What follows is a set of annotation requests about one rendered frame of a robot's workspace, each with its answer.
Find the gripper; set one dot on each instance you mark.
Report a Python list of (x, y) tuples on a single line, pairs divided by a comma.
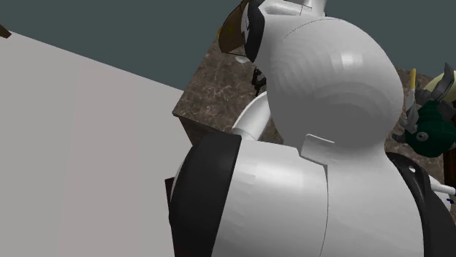
[(258, 82)]

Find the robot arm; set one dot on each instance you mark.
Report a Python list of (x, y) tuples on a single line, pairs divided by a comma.
[(320, 106)]

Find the brown rounded vessel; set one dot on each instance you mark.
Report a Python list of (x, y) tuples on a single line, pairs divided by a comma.
[(231, 32)]

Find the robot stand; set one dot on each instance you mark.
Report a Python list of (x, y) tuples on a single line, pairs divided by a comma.
[(168, 187)]

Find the yellow stick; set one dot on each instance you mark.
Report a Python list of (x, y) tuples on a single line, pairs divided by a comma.
[(412, 83)]

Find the pale yellow rounded object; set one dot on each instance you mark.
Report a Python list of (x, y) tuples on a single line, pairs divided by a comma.
[(437, 84)]

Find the green toy creature grey spikes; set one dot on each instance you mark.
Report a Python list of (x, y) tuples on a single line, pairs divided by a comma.
[(433, 131)]

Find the dark brown wooden post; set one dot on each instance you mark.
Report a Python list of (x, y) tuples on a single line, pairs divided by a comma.
[(451, 169)]

